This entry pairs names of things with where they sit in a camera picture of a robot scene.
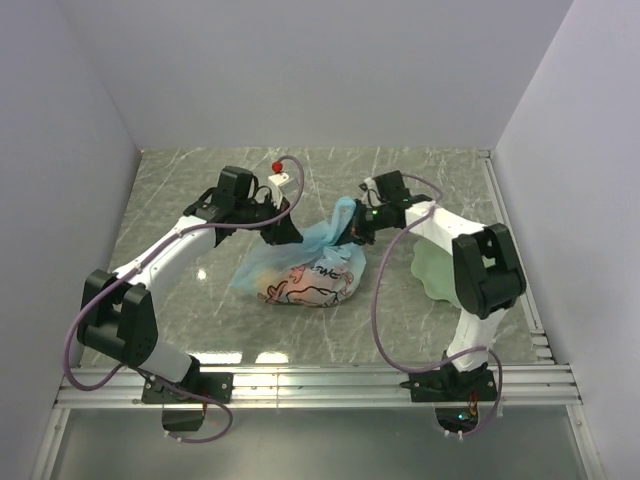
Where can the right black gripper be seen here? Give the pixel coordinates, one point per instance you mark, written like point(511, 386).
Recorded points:
point(357, 233)

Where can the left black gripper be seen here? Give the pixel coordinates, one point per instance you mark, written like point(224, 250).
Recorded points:
point(284, 232)

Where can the light blue plastic bag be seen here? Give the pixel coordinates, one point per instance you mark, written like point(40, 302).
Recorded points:
point(318, 272)

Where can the green leaf-shaped plate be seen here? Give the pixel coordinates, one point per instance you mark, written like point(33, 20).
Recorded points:
point(433, 267)

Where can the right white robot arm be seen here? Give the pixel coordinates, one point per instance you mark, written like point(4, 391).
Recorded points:
point(487, 271)

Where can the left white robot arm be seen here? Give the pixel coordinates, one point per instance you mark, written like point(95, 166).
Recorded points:
point(118, 319)

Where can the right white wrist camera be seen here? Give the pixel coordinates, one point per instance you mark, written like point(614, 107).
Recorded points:
point(370, 194)

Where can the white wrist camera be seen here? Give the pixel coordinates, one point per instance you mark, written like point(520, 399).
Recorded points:
point(280, 183)
point(370, 194)

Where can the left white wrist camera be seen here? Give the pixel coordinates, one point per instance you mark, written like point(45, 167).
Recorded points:
point(280, 183)

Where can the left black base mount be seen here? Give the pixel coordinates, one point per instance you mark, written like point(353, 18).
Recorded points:
point(185, 405)

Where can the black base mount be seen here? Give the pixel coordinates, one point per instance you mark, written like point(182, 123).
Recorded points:
point(185, 405)
point(465, 402)

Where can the aluminium right side rail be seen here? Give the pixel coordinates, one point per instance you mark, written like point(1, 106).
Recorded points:
point(526, 301)

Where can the aluminium rail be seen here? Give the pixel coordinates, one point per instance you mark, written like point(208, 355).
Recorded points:
point(526, 301)
point(333, 386)

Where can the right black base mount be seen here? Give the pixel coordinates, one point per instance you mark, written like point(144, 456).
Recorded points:
point(465, 402)

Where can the aluminium front rail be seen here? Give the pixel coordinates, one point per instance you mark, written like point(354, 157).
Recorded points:
point(333, 386)

